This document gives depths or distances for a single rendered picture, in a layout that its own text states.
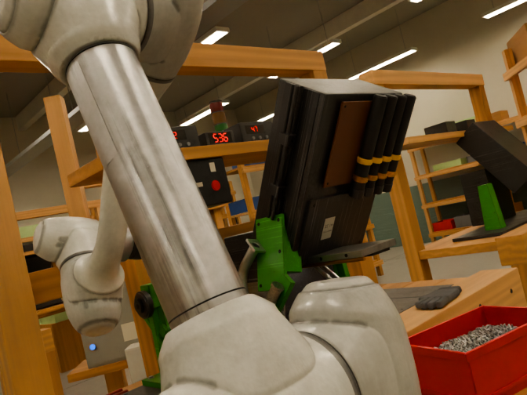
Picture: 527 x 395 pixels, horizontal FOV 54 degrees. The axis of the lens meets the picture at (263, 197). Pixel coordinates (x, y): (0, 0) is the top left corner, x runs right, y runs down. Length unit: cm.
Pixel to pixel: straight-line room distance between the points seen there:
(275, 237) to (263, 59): 90
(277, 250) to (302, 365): 88
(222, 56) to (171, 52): 111
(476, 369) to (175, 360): 72
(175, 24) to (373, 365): 58
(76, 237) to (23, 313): 36
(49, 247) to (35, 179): 1078
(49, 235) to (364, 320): 73
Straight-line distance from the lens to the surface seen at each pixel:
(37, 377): 150
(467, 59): 1103
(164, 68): 92
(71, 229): 120
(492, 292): 185
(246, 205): 668
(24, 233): 1101
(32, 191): 1189
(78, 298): 109
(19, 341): 148
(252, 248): 147
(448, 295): 166
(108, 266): 106
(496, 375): 120
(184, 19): 88
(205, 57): 195
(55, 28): 75
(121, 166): 66
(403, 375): 73
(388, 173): 161
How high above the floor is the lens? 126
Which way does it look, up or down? 3 degrees up
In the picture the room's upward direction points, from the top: 13 degrees counter-clockwise
